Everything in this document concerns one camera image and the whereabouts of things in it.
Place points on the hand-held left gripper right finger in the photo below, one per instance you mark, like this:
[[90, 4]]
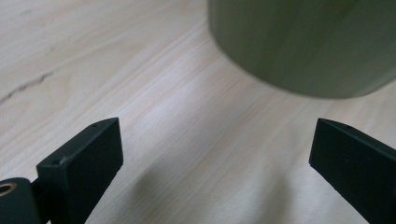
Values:
[[358, 168]]

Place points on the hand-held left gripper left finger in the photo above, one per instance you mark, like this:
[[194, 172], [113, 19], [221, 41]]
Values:
[[81, 174]]

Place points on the green plastic bucket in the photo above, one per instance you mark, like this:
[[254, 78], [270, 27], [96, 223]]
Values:
[[305, 46]]

